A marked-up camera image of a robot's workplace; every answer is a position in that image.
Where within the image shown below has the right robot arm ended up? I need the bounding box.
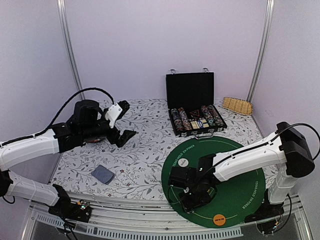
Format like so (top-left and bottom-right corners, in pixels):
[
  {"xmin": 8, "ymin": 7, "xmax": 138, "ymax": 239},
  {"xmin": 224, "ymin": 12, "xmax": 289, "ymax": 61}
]
[{"xmin": 167, "ymin": 122, "xmax": 315, "ymax": 218}]

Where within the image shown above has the triangular all in card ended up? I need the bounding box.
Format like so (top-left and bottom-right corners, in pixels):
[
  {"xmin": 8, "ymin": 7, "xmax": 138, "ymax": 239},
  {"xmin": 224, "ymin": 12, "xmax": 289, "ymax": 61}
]
[{"xmin": 189, "ymin": 109, "xmax": 201, "ymax": 121}]

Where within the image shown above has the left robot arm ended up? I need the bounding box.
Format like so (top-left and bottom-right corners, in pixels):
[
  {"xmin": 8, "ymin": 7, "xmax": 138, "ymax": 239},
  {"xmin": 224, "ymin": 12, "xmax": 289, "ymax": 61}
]
[{"xmin": 0, "ymin": 100, "xmax": 136, "ymax": 217}]

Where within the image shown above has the woven bamboo tray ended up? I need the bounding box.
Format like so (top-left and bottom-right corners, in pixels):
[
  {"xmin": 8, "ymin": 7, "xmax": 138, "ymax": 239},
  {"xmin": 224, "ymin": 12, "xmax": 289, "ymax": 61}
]
[{"xmin": 222, "ymin": 97, "xmax": 254, "ymax": 116}]

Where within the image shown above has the blue grey cloth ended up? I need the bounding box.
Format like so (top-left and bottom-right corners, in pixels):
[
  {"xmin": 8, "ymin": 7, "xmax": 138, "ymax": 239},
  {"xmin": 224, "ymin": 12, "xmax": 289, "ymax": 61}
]
[{"xmin": 90, "ymin": 164, "xmax": 115, "ymax": 185}]

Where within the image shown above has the right aluminium frame post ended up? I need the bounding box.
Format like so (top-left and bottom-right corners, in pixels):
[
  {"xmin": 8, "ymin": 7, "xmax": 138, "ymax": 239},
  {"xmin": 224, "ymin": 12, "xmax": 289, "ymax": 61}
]
[{"xmin": 246, "ymin": 0, "xmax": 275, "ymax": 102}]

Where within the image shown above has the poker chip row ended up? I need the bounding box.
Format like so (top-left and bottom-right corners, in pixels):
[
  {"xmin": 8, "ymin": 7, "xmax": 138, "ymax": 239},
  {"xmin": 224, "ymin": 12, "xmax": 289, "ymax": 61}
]
[
  {"xmin": 207, "ymin": 105, "xmax": 224, "ymax": 126},
  {"xmin": 178, "ymin": 107, "xmax": 193, "ymax": 131},
  {"xmin": 170, "ymin": 108, "xmax": 185, "ymax": 132},
  {"xmin": 201, "ymin": 105, "xmax": 216, "ymax": 127}
]

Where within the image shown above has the orange big blind button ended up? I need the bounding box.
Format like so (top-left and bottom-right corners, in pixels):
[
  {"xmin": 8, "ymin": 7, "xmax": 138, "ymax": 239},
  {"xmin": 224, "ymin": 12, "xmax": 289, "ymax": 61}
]
[{"xmin": 212, "ymin": 214, "xmax": 227, "ymax": 226}]

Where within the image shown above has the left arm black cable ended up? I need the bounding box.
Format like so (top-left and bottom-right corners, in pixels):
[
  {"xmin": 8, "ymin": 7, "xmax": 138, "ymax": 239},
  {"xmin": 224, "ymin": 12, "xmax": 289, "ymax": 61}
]
[{"xmin": 0, "ymin": 86, "xmax": 116, "ymax": 147}]

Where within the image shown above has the poker chip row far left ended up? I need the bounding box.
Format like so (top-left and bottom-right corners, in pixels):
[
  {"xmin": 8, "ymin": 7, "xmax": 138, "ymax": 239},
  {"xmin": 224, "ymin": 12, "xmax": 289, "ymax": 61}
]
[{"xmin": 170, "ymin": 108, "xmax": 185, "ymax": 132}]

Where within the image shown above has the left aluminium frame post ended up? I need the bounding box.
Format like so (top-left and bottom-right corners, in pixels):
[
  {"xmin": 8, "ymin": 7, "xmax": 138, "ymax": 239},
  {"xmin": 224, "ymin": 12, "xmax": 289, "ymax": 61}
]
[{"xmin": 56, "ymin": 0, "xmax": 83, "ymax": 91}]

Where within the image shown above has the green round poker mat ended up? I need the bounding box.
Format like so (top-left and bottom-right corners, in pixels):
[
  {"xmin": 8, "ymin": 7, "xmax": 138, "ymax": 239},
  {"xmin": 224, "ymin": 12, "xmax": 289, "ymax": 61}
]
[{"xmin": 161, "ymin": 136, "xmax": 266, "ymax": 228}]

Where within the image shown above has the front aluminium rail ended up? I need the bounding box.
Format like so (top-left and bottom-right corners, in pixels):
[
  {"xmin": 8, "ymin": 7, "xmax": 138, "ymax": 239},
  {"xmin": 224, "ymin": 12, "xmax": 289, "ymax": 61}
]
[{"xmin": 21, "ymin": 194, "xmax": 313, "ymax": 240}]

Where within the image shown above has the white dealer button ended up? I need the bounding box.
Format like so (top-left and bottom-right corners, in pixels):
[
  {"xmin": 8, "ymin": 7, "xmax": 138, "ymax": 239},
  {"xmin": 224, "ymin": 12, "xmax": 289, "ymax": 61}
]
[{"xmin": 178, "ymin": 158, "xmax": 189, "ymax": 168}]

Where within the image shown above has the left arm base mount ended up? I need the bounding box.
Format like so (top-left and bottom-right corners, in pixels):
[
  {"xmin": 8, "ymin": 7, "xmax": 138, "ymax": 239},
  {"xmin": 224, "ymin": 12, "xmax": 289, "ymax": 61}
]
[{"xmin": 48, "ymin": 184, "xmax": 92, "ymax": 223}]

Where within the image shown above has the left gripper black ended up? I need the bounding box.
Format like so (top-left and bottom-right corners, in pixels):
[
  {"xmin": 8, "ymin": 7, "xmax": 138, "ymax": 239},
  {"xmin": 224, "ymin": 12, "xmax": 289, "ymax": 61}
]
[{"xmin": 81, "ymin": 108, "xmax": 137, "ymax": 148}]

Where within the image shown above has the black poker chip case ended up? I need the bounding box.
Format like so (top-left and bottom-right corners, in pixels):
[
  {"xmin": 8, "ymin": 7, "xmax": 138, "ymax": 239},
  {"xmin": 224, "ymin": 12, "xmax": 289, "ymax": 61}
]
[{"xmin": 165, "ymin": 69, "xmax": 227, "ymax": 137}]

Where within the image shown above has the poker chip row far right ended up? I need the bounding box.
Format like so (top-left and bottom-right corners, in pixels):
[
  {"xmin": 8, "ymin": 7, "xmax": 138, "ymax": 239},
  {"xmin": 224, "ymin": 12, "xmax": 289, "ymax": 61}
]
[{"xmin": 207, "ymin": 105, "xmax": 224, "ymax": 126}]

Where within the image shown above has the aluminium frame post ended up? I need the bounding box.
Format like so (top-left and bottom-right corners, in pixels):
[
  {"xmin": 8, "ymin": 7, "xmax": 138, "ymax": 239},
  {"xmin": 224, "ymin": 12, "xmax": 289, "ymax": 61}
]
[
  {"xmin": 246, "ymin": 0, "xmax": 275, "ymax": 102},
  {"xmin": 56, "ymin": 0, "xmax": 83, "ymax": 91}
]

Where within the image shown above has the playing card deck box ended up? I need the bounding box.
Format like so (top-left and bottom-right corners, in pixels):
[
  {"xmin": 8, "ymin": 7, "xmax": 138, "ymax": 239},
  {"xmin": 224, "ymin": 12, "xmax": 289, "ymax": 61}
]
[{"xmin": 190, "ymin": 119, "xmax": 209, "ymax": 129}]

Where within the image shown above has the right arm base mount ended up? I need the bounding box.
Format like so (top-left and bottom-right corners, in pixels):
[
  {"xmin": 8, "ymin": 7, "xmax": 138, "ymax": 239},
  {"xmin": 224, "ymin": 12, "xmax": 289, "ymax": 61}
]
[{"xmin": 244, "ymin": 188, "xmax": 292, "ymax": 236}]

